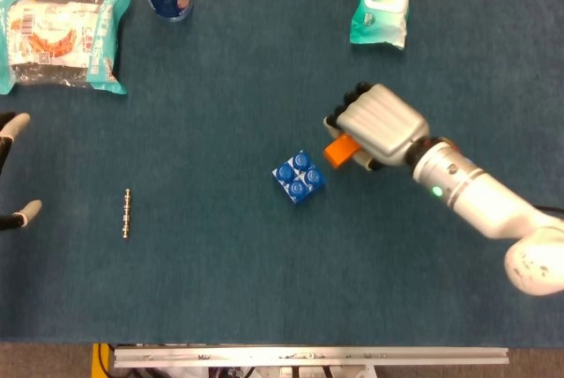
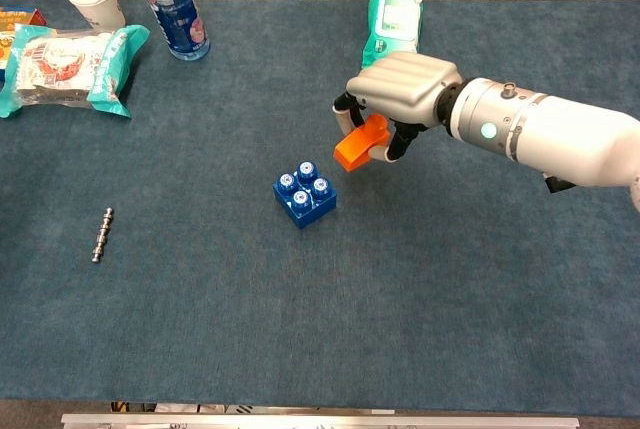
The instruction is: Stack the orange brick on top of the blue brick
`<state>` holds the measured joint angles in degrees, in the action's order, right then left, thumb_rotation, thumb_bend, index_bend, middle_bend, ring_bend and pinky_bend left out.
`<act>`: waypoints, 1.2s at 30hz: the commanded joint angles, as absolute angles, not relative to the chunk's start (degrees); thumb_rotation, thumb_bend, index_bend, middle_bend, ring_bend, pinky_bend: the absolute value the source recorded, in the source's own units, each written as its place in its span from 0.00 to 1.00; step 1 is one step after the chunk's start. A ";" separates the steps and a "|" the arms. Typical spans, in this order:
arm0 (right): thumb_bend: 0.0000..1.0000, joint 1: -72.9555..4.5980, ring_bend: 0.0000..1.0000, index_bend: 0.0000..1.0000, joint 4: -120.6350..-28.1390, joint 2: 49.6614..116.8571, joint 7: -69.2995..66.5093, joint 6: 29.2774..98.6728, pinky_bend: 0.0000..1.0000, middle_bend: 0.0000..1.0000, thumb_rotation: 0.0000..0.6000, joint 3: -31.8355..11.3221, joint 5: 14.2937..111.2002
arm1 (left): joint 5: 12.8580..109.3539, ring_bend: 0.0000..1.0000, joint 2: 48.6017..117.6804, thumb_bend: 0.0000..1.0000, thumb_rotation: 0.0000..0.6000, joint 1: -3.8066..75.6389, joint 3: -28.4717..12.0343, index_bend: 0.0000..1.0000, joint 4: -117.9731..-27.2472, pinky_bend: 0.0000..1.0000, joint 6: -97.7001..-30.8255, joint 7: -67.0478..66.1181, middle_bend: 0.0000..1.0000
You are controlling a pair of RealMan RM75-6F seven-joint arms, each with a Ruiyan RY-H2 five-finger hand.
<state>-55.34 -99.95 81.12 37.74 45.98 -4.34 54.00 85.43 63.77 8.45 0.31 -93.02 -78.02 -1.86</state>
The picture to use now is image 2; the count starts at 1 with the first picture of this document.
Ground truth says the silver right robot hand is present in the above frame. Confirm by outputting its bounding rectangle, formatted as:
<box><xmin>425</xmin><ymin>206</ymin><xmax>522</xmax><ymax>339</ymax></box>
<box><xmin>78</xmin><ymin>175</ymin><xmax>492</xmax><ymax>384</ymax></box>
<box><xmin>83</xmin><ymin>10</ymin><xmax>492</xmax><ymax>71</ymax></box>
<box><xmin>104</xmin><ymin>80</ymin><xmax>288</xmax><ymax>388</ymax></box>
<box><xmin>330</xmin><ymin>51</ymin><xmax>464</xmax><ymax>163</ymax></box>

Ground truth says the orange sloped building block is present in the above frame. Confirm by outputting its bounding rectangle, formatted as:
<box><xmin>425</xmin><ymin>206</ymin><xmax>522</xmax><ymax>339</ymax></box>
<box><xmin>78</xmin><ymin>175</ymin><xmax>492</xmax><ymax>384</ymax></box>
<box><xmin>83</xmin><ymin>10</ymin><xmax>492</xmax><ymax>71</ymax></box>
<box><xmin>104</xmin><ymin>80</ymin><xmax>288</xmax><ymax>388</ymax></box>
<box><xmin>333</xmin><ymin>114</ymin><xmax>391</xmax><ymax>173</ymax></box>

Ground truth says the green wet wipes pack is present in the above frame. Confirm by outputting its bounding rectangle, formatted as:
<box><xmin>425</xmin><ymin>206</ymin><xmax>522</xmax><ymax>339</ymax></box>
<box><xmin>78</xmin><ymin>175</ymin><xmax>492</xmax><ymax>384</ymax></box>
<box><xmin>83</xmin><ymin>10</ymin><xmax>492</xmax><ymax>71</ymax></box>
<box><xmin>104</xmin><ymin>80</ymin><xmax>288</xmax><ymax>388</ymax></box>
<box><xmin>360</xmin><ymin>0</ymin><xmax>424</xmax><ymax>70</ymax></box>

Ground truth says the blue four-stud building block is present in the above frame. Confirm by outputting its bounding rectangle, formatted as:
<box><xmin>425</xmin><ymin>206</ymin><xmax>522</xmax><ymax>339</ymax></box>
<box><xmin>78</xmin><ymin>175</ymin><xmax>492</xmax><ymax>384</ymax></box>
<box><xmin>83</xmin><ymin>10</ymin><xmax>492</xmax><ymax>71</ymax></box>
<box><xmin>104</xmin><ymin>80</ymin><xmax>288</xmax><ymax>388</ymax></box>
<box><xmin>272</xmin><ymin>160</ymin><xmax>338</xmax><ymax>230</ymax></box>

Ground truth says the blue-labelled plastic water bottle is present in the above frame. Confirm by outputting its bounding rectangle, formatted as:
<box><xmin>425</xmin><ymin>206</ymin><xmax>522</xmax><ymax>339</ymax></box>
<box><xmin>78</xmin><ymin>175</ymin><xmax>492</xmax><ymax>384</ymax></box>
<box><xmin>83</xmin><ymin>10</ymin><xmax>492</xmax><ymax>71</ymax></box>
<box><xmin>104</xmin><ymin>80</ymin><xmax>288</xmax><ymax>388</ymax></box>
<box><xmin>135</xmin><ymin>0</ymin><xmax>212</xmax><ymax>62</ymax></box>

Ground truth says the teal felt table cloth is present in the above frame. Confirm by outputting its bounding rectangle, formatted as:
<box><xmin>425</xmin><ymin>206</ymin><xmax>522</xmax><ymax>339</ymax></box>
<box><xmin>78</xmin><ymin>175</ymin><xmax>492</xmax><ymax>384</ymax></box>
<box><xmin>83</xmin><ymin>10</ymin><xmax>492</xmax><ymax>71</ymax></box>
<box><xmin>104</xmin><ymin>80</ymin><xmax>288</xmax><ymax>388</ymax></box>
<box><xmin>0</xmin><ymin>0</ymin><xmax>640</xmax><ymax>408</ymax></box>

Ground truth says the white paper cup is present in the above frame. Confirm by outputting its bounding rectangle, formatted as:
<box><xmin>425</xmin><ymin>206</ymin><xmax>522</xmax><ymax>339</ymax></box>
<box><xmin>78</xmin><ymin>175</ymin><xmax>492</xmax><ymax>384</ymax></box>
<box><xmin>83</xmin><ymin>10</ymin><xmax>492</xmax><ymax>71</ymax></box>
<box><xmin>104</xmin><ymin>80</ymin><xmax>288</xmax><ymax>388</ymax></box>
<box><xmin>65</xmin><ymin>0</ymin><xmax>127</xmax><ymax>30</ymax></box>

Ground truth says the silver beaded metal rod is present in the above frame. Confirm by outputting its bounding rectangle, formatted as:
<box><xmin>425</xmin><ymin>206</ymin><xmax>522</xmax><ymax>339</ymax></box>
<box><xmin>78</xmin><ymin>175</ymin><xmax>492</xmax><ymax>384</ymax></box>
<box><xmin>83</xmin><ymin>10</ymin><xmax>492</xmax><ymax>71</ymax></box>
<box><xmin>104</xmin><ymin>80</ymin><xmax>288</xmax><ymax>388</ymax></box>
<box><xmin>90</xmin><ymin>206</ymin><xmax>116</xmax><ymax>264</ymax></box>

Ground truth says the teal and white snack bag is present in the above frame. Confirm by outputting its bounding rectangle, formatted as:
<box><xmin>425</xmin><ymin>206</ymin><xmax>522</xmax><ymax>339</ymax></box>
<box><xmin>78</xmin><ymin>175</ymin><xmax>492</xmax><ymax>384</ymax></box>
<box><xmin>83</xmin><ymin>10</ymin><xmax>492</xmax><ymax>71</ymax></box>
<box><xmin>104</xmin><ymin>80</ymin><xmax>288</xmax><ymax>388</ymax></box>
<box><xmin>0</xmin><ymin>23</ymin><xmax>151</xmax><ymax>120</ymax></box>

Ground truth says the aluminium profile rail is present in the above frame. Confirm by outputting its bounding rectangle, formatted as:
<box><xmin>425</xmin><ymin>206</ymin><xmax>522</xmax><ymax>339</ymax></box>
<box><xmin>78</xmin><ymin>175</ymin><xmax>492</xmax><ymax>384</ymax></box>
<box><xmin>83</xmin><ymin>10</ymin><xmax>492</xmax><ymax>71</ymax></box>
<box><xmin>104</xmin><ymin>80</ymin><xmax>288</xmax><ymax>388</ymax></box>
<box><xmin>60</xmin><ymin>412</ymin><xmax>581</xmax><ymax>429</ymax></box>

